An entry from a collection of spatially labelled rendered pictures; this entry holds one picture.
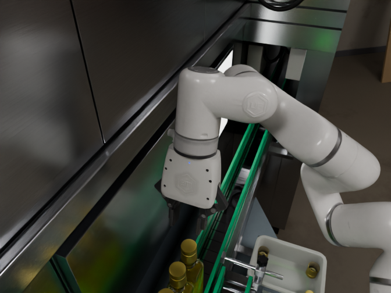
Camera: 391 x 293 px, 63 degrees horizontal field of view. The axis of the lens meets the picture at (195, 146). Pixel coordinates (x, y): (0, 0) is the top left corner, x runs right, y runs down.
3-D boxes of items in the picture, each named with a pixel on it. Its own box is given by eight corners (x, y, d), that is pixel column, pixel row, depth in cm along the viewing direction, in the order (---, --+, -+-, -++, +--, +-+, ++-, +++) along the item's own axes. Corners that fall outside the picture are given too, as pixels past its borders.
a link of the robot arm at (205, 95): (267, 68, 54) (287, 82, 45) (256, 126, 58) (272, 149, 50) (178, 61, 52) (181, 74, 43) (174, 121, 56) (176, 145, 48)
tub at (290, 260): (255, 247, 113) (258, 232, 108) (320, 268, 107) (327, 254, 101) (242, 292, 101) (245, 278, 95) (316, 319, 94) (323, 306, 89)
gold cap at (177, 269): (173, 270, 67) (173, 258, 65) (189, 275, 66) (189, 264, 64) (166, 284, 65) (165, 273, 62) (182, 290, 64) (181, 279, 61)
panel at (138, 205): (221, 121, 134) (226, 42, 113) (228, 122, 134) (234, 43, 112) (94, 340, 69) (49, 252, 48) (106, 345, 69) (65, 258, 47)
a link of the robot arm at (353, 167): (329, 206, 49) (265, 211, 62) (411, 257, 56) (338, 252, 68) (345, 120, 55) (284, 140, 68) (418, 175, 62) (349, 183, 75)
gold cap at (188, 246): (184, 247, 72) (184, 236, 69) (199, 253, 71) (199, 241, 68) (178, 261, 69) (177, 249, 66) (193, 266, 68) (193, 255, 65)
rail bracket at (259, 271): (221, 265, 93) (224, 240, 86) (279, 286, 89) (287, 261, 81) (218, 274, 91) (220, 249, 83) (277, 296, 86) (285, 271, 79)
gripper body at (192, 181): (159, 142, 53) (156, 198, 57) (217, 157, 50) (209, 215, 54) (177, 128, 59) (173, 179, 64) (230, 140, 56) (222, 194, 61)
